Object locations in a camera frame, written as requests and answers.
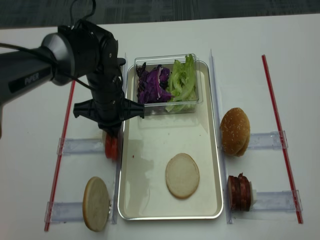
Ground brown meat patties stack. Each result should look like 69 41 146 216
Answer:
227 173 252 212

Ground white pusher block tomato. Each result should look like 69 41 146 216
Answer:
101 130 107 145

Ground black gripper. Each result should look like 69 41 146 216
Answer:
73 72 145 138

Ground clear plastic salad box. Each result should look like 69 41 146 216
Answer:
127 53 203 116

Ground right red tape strip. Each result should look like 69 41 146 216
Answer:
261 54 304 225

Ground upper right clear holder rail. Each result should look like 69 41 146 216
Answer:
247 131 288 150

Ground red tape strip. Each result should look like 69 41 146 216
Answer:
44 81 76 233
261 54 304 225

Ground lower left clear holder rail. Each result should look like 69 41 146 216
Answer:
44 201 84 223

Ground upright pale bun slice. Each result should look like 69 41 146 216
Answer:
82 176 110 232

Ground left red tape strip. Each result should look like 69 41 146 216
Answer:
44 81 76 233

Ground white pusher block patties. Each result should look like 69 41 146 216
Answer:
250 189 257 207

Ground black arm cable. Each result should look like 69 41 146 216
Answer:
0 0 97 91

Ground cream rectangular metal tray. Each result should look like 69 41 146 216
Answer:
117 61 224 220

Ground right long clear divider rail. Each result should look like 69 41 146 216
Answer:
209 50 234 225

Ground purple cabbage leaves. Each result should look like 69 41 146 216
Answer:
135 62 172 104

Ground sesame seed top buns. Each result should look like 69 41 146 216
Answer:
220 107 251 157

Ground bottom bun slice on tray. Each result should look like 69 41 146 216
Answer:
165 153 200 199

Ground green lettuce leaves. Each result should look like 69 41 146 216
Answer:
166 54 197 102

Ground remaining red tomato slices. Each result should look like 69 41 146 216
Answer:
104 134 112 159

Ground clear holder rail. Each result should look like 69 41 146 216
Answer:
247 131 288 150
57 138 105 156
250 190 303 212
44 201 84 223

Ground lower right clear holder rail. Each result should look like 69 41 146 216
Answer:
250 190 303 212

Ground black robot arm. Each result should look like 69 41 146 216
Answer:
0 20 145 137

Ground upper left clear holder rail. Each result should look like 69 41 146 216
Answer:
57 138 105 156

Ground red tomato slice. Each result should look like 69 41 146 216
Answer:
111 137 118 161

